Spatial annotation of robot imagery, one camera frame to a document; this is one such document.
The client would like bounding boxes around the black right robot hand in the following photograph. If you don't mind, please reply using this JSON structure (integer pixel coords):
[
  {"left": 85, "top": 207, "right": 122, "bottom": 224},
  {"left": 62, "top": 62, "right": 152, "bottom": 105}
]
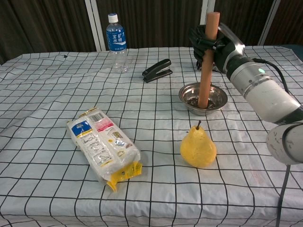
[{"left": 188, "top": 22, "right": 246, "bottom": 74}]

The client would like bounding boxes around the wooden rolling pin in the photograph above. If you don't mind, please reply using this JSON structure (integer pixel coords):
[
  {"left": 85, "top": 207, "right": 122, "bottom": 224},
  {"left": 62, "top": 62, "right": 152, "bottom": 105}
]
[{"left": 197, "top": 11, "right": 220, "bottom": 109}]

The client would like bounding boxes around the stainless steel bowl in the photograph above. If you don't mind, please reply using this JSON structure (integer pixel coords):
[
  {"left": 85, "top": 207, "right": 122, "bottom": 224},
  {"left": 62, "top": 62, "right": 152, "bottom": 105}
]
[{"left": 178, "top": 82, "right": 228, "bottom": 116}]

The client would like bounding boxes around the dark snack wrapper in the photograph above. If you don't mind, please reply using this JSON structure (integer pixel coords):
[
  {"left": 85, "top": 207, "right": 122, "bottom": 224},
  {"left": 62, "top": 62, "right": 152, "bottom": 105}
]
[{"left": 196, "top": 60, "right": 220, "bottom": 72}]

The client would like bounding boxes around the black stapler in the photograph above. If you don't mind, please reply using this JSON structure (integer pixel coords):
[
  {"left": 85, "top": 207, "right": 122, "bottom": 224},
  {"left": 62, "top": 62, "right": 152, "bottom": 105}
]
[{"left": 142, "top": 59, "right": 173, "bottom": 83}]

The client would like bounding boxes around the yellow pear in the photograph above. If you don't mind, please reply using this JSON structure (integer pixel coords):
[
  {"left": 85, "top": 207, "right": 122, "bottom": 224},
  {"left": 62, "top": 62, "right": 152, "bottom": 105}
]
[{"left": 179, "top": 120, "right": 217, "bottom": 169}]

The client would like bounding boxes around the clear water bottle blue label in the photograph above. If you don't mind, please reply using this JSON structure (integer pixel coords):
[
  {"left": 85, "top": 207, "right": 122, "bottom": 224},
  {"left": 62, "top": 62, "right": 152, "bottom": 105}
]
[{"left": 106, "top": 13, "right": 129, "bottom": 73}]

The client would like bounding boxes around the white checkered tablecloth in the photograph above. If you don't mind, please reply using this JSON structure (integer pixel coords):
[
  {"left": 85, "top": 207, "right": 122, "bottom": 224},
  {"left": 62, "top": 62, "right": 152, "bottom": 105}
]
[{"left": 0, "top": 44, "right": 303, "bottom": 227}]

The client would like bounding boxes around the white and yellow plastic bag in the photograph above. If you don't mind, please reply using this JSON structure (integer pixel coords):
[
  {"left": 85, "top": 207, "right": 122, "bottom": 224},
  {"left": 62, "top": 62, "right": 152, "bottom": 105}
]
[{"left": 66, "top": 107, "right": 143, "bottom": 192}]

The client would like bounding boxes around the white partition frame post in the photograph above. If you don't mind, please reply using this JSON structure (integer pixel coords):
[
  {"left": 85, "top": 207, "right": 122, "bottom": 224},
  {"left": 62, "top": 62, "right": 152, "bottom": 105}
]
[
  {"left": 196, "top": 0, "right": 215, "bottom": 48},
  {"left": 84, "top": 0, "right": 107, "bottom": 52},
  {"left": 258, "top": 0, "right": 282, "bottom": 46}
]

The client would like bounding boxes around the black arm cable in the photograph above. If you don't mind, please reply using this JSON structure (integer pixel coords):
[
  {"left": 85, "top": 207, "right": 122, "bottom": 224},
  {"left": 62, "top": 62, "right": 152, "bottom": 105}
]
[{"left": 251, "top": 57, "right": 293, "bottom": 227}]

